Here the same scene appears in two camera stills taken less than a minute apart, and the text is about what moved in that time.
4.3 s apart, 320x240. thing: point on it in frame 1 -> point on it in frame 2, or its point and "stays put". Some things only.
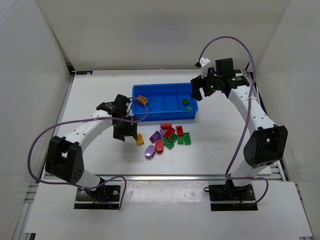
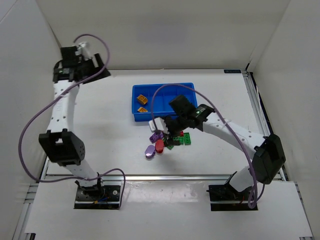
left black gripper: [124, 122] -> [93, 66]
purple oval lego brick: [150, 151] stays put
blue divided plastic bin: [165, 101] stays put
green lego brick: [187, 138] stays put
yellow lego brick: [142, 98] stays put
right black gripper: [204, 83] -> [170, 128]
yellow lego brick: [140, 140] -> [142, 109]
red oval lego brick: [159, 146] stays put
